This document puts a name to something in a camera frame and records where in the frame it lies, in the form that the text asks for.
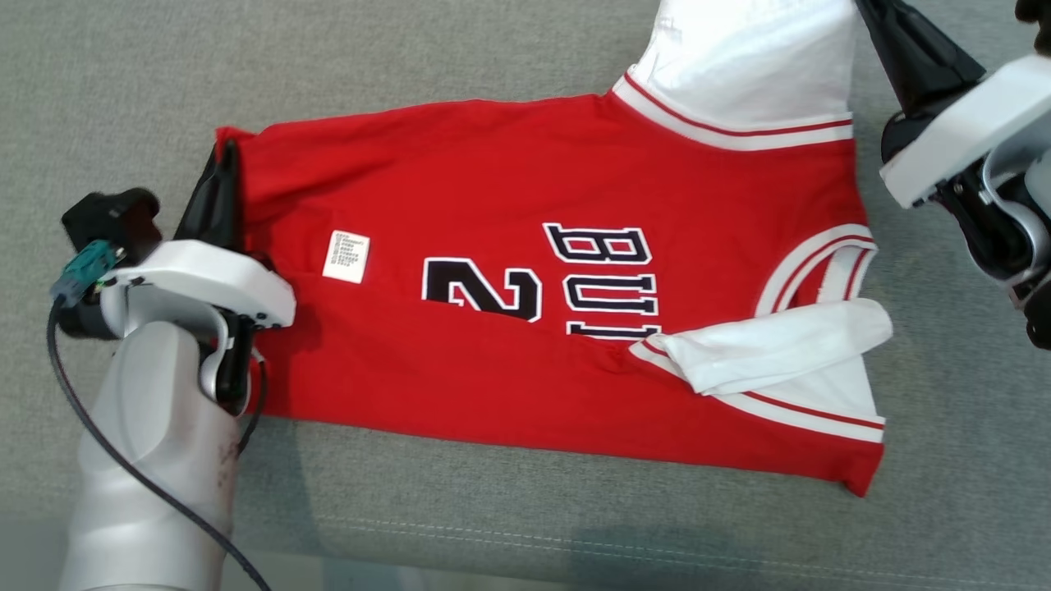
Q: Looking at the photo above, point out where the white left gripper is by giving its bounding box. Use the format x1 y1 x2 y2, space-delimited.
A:
99 139 297 330

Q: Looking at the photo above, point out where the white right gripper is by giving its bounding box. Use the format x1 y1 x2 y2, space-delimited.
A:
854 0 1051 211

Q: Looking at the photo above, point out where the red basketball jersey white trim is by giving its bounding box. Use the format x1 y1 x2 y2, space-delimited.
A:
214 0 895 498

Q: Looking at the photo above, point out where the grey fabric sofa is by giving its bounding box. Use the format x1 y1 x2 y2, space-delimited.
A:
0 0 1051 591

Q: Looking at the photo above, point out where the teal left camera connector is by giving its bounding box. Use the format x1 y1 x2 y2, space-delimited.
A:
50 240 121 307

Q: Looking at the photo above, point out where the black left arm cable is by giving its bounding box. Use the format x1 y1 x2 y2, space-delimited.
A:
46 300 273 591

